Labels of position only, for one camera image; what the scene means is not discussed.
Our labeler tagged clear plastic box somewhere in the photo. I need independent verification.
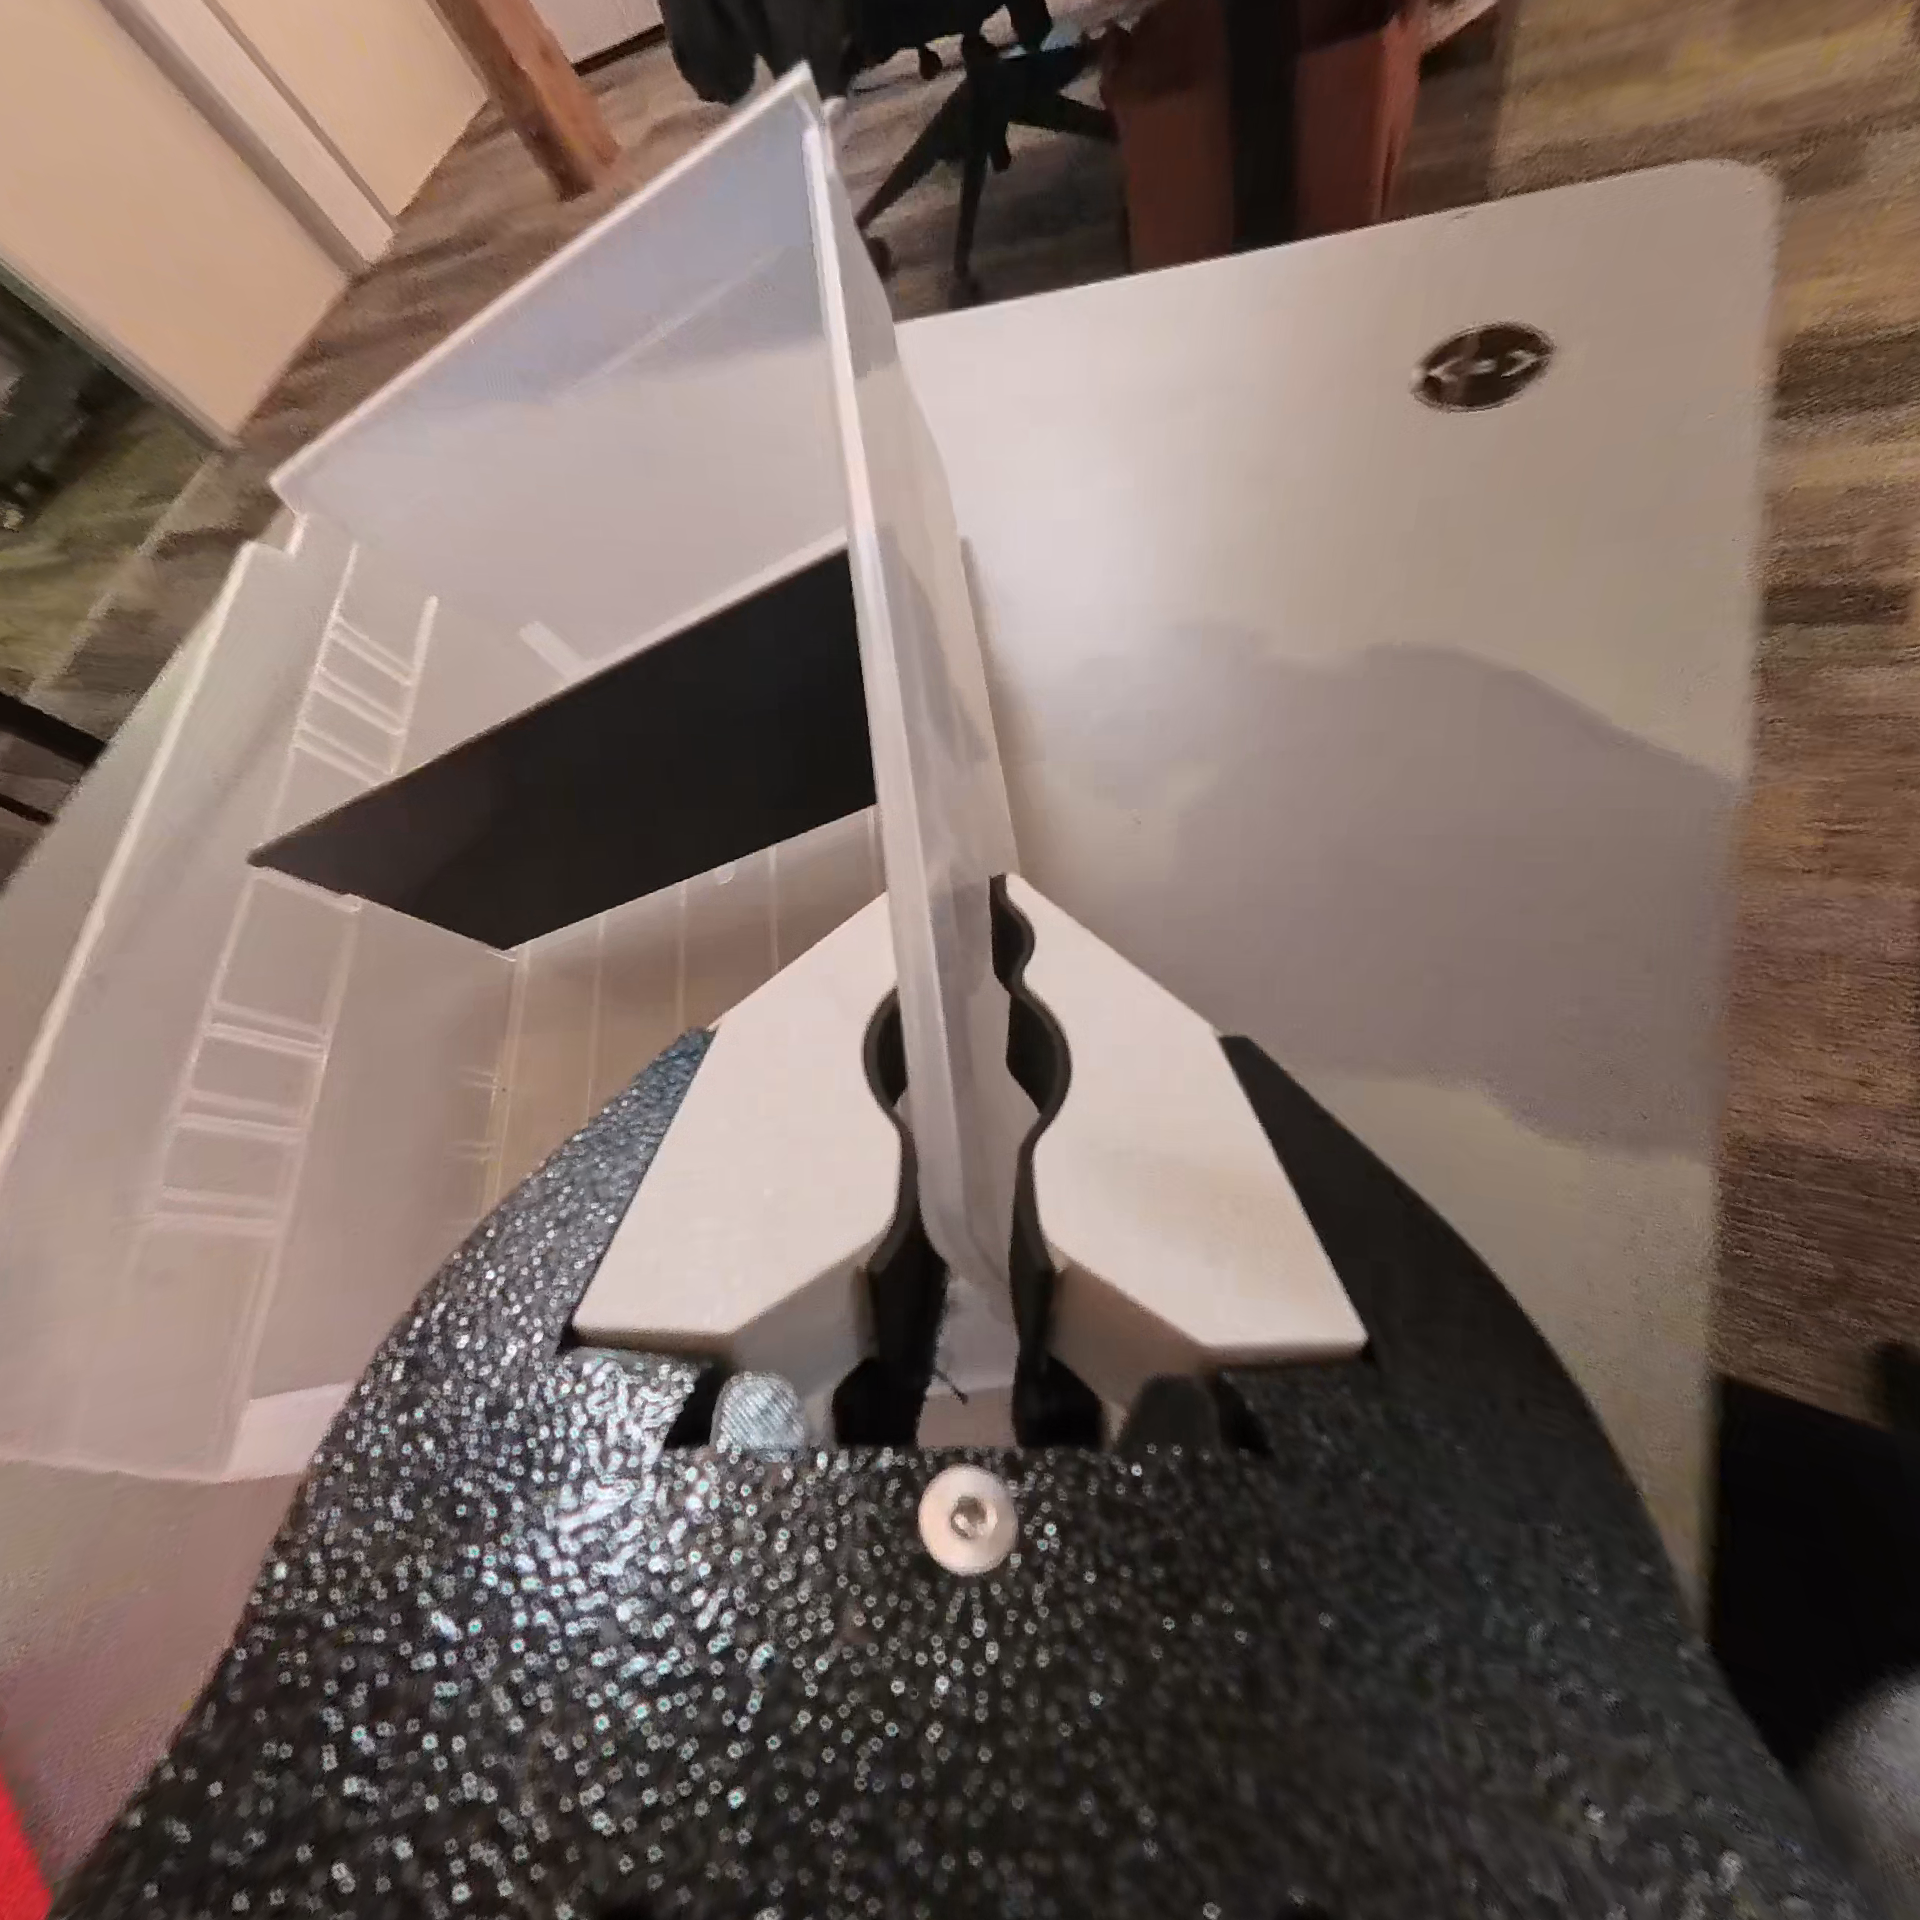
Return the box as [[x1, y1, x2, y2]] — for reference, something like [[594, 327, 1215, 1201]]
[[0, 58, 1037, 1488]]

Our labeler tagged wooden post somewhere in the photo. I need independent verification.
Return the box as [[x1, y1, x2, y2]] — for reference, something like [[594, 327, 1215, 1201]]
[[434, 0, 624, 197]]

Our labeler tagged black office chair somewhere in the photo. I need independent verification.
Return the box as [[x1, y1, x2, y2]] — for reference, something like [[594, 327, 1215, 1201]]
[[855, 0, 1143, 301]]

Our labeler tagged white double door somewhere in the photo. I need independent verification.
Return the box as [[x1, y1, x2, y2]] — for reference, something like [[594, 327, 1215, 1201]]
[[0, 0, 497, 437]]

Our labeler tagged round desk grommet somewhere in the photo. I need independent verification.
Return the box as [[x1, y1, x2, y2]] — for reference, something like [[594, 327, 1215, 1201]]
[[1410, 321, 1556, 413]]

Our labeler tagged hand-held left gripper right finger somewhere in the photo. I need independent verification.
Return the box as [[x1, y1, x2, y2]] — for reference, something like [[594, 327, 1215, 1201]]
[[993, 873, 1369, 1408]]

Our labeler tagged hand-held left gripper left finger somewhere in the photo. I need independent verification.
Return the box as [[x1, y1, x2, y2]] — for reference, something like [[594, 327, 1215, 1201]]
[[568, 896, 946, 1397]]

